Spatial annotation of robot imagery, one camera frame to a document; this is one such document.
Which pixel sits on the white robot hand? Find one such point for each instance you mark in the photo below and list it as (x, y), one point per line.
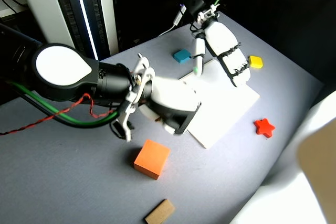
(220, 40)
(173, 95)

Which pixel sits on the white board with tan edge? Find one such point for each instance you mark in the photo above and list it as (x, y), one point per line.
(225, 108)

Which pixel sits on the blue square block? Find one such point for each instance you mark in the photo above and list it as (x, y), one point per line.
(181, 55)

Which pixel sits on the yellow square block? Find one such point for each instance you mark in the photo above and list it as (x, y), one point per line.
(255, 61)

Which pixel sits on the orange cube block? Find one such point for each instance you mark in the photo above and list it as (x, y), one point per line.
(153, 155)

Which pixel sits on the red star block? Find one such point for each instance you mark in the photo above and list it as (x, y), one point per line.
(263, 127)

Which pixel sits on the tan rectangular wooden block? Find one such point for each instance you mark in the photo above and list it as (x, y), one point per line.
(160, 212)

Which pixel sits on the grey table cloth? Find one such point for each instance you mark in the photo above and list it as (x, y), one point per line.
(78, 182)

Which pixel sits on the tan flat panel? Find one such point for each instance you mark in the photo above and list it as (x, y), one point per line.
(320, 161)

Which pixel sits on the white robot body column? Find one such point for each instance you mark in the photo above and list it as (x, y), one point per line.
(39, 11)

